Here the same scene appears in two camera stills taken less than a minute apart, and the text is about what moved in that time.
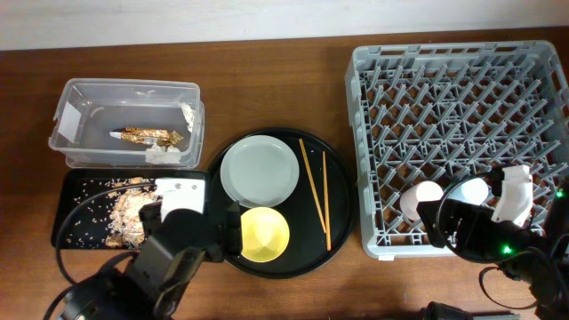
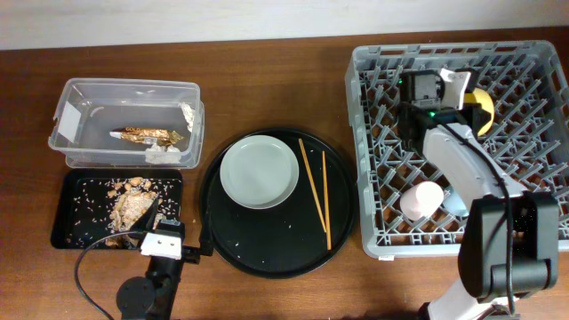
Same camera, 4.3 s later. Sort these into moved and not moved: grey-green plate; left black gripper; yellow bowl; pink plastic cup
Moved: left black gripper; yellow bowl
Not moved: grey-green plate; pink plastic cup
